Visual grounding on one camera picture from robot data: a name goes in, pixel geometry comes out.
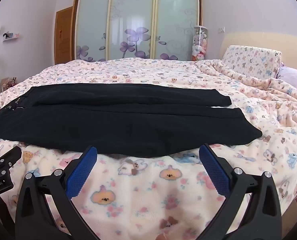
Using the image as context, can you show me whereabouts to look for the lavender pillow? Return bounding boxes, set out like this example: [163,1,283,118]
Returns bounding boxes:
[276,65,297,96]

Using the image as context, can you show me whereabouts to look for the clear tube of plush toys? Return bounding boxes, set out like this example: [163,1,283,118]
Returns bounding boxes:
[191,26,209,62]

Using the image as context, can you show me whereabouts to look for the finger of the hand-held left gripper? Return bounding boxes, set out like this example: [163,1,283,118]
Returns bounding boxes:
[0,146,22,180]

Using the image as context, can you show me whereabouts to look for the printed fleece blanket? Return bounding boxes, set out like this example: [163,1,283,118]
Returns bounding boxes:
[0,57,297,240]

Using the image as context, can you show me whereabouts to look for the printed pillow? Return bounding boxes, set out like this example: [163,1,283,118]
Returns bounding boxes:
[222,45,282,83]

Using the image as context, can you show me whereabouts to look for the floral sliding wardrobe doors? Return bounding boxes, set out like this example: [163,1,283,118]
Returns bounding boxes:
[72,0,203,62]

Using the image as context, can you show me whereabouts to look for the black pants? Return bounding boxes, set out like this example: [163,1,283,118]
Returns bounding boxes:
[0,84,262,158]

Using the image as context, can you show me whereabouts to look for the cream bed headboard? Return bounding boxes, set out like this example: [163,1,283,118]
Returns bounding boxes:
[218,31,297,64]

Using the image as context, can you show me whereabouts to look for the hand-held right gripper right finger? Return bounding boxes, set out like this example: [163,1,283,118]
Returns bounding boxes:
[198,143,282,240]

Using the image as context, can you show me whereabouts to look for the frosted glass wardrobe door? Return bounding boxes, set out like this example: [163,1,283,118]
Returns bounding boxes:
[155,0,199,61]
[109,0,155,60]
[76,0,112,62]

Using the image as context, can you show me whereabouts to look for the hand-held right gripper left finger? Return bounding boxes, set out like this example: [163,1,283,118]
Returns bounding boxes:
[15,145,100,240]

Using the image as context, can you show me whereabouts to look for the wooden door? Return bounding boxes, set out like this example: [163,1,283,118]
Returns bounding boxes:
[55,6,74,66]

